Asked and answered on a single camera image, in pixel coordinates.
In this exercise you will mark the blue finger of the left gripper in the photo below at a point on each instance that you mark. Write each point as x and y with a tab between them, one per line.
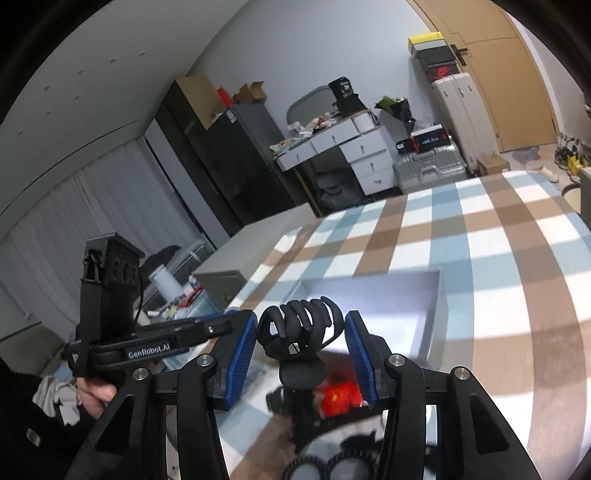
209	317

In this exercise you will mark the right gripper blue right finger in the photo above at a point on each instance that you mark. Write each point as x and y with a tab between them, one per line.
368	355

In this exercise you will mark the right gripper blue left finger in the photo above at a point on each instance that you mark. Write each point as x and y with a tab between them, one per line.
233	355

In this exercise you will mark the red I love China badge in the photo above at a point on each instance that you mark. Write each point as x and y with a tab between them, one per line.
337	399

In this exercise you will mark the person's left hand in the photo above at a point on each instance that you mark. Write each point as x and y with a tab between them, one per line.
94	395

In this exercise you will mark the grey left side cabinet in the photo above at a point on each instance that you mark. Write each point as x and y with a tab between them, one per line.
226	271

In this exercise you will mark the grey cabinet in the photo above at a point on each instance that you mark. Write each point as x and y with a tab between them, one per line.
585	184
226	271

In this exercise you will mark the silver cardboard box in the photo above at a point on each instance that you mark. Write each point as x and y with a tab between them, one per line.
408	308

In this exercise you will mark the white curtain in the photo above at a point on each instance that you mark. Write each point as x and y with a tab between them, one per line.
123	192

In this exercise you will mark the dark tall wardrobe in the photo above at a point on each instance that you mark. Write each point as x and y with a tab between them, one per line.
226	153

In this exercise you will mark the plaid checked tablecloth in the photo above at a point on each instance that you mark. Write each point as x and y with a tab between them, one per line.
491	273

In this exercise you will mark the silver lying suitcase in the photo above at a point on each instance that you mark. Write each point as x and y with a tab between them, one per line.
420	171

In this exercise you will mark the white drawer desk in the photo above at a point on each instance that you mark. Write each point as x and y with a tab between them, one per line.
366	144

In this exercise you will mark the black red box on suitcase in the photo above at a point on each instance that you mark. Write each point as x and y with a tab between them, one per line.
424	140

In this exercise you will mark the small cardboard box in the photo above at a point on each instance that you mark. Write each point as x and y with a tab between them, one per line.
492	164

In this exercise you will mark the cardboard box on wardrobe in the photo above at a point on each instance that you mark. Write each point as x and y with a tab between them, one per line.
250	93

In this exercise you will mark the grey oval mirror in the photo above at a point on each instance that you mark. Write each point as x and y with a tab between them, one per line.
316	103

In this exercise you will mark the green black flower bouquet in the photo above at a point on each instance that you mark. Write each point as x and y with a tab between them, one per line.
399	108

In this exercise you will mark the beige slipper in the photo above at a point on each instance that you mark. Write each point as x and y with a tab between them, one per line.
538	166

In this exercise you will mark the white upright suitcase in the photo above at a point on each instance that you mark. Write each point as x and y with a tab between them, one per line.
463	106

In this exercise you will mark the grey right side cabinet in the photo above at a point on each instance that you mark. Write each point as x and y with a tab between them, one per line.
585	184

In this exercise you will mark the black red shoe box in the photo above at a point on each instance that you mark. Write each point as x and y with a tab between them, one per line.
438	62

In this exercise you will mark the yellow lid shoe box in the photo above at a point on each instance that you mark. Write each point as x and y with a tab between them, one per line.
425	41

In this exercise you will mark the wooden door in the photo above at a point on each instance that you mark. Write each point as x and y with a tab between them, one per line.
489	47

